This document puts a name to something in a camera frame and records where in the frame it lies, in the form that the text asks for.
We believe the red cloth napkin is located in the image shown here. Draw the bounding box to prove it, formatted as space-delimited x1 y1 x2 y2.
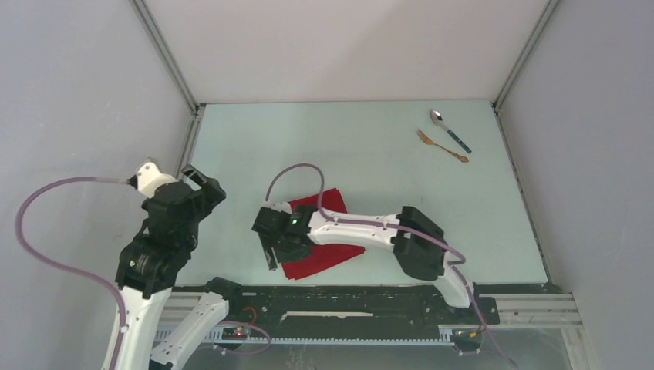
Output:
282 187 367 281

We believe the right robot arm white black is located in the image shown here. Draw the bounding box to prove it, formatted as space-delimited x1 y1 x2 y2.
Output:
251 203 480 322

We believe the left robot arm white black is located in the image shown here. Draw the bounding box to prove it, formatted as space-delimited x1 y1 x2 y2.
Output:
103 161 244 369

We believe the left corner aluminium profile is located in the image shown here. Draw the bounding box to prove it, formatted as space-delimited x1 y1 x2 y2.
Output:
129 0 206 177

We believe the corner aluminium profile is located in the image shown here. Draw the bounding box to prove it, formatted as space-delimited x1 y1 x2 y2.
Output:
129 0 206 177
491 0 563 281

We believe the gold fork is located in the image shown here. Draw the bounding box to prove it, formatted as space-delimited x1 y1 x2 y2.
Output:
416 129 469 163

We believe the right corner aluminium profile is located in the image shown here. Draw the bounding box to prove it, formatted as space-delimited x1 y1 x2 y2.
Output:
491 0 563 281

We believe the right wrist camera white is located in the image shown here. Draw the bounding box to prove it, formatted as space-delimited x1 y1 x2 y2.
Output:
263 201 292 214

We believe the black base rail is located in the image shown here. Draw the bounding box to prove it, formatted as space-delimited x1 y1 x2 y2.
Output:
227 285 500 341

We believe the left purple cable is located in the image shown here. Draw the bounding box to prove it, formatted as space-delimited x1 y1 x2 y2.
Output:
15 177 131 370

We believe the silver spoon blue handle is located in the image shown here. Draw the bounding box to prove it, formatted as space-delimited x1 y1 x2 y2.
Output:
430 110 472 154

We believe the aluminium frame rail front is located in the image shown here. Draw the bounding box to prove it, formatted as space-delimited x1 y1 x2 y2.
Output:
148 291 584 358

